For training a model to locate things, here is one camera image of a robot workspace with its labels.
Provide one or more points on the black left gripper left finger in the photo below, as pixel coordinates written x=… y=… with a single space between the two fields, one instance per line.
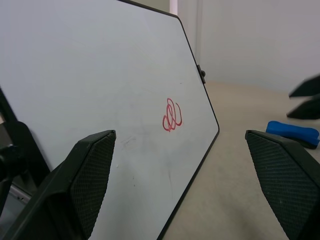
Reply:
x=75 y=180

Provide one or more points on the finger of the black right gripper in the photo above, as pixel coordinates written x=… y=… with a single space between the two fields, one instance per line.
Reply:
x=307 y=110
x=308 y=87

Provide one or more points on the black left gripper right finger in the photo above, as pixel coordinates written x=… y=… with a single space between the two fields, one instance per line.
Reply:
x=287 y=180

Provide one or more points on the blue whiteboard eraser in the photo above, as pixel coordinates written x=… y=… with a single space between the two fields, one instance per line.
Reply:
x=287 y=129

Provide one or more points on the red scribble on whiteboard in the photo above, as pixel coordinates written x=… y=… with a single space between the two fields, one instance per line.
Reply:
x=172 y=115

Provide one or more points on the black whiteboard stand bracket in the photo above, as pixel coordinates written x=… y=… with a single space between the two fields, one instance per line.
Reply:
x=22 y=140

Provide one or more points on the black whiteboard frame knob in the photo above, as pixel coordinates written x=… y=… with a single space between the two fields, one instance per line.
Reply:
x=202 y=73

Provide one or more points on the whiteboard with black frame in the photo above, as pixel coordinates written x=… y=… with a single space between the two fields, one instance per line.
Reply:
x=87 y=62

